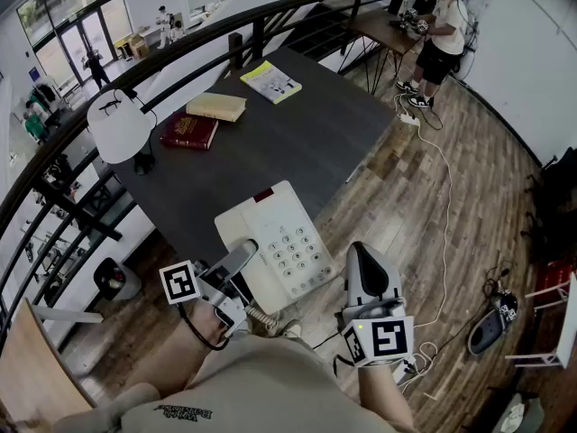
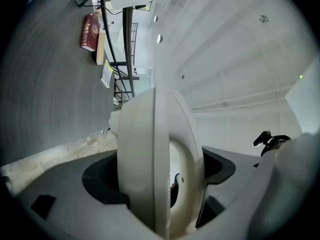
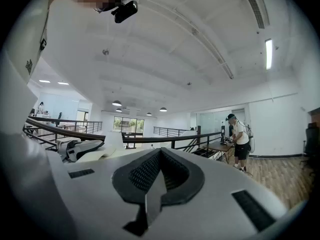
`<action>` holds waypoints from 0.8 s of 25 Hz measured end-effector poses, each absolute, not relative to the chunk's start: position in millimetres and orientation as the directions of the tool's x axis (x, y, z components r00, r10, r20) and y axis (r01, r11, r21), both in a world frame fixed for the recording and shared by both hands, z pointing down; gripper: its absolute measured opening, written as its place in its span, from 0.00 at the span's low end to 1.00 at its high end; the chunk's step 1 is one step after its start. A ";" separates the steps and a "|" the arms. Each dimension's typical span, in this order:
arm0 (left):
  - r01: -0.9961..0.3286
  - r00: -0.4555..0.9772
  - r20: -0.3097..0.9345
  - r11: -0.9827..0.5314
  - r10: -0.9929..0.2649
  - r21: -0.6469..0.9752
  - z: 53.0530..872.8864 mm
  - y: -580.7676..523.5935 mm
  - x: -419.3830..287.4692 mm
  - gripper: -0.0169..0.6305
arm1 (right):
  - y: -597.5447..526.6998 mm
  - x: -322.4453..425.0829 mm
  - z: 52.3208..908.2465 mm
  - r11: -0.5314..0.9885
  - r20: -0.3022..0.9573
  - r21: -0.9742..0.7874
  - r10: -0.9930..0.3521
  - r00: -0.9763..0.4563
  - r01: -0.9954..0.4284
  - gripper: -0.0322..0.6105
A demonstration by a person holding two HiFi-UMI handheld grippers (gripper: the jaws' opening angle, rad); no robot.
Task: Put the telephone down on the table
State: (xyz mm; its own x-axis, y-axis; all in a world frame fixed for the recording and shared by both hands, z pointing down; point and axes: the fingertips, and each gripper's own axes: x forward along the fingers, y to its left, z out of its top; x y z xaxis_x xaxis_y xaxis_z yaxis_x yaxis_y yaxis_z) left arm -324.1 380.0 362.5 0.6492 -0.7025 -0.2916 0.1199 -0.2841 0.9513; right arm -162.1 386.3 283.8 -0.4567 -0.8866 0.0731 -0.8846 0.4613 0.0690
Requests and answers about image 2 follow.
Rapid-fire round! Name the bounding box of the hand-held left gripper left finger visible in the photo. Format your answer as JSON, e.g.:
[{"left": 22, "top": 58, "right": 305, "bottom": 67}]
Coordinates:
[{"left": 16, "top": 149, "right": 163, "bottom": 240}]

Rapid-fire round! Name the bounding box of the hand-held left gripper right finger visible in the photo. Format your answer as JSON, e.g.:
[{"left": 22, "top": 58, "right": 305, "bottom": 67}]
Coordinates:
[{"left": 174, "top": 133, "right": 320, "bottom": 240}]

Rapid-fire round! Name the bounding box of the white telephone handset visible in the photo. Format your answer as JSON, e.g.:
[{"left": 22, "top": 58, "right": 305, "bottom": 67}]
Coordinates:
[{"left": 108, "top": 86, "right": 206, "bottom": 240}]

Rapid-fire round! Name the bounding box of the yellow and white booklet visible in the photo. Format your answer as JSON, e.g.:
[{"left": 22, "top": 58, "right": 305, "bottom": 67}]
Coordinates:
[{"left": 100, "top": 59, "right": 114, "bottom": 89}]

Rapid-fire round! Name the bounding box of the dark red hardcover book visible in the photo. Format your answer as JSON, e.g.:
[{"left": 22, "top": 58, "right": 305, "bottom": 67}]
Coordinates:
[{"left": 79, "top": 13, "right": 101, "bottom": 52}]

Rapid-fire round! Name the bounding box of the long white power cable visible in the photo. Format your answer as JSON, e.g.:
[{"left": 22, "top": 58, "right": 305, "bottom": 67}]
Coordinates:
[{"left": 98, "top": 130, "right": 105, "bottom": 153}]

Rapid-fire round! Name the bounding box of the black lamp cable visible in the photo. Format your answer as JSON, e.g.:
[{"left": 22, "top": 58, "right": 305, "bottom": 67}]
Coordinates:
[{"left": 83, "top": 3, "right": 147, "bottom": 16}]

